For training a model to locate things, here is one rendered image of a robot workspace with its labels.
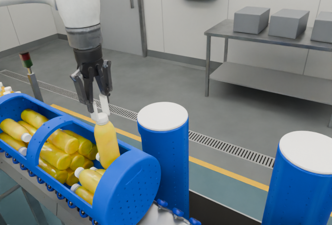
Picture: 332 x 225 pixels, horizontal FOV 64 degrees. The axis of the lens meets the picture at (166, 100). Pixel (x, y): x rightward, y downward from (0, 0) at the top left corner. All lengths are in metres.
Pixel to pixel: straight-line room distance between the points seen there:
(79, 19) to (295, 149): 1.03
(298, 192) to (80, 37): 1.07
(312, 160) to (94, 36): 0.99
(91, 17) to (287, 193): 1.09
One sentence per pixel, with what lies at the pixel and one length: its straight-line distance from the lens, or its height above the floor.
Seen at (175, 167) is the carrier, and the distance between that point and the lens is 1.53.
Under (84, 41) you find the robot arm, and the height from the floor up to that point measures 1.64.
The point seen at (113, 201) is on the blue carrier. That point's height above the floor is 1.16.
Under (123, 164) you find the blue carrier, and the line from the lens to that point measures 0.90.
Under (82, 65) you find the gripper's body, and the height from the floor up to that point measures 1.57.
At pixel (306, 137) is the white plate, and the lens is 1.41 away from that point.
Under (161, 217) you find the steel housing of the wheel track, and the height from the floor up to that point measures 0.93.
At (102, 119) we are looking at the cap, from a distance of 0.86.
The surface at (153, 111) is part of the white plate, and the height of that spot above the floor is 1.04.
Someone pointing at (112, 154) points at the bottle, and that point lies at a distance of 0.92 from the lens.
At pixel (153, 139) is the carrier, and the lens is 1.40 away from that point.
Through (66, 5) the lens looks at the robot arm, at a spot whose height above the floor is 1.73.
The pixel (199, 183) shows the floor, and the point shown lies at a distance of 2.49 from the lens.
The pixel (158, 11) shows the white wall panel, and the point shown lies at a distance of 4.78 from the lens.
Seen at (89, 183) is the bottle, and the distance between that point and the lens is 1.02.
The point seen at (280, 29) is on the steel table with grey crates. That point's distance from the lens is 3.26.
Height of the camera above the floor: 1.84
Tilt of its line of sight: 30 degrees down
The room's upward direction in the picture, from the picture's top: 3 degrees counter-clockwise
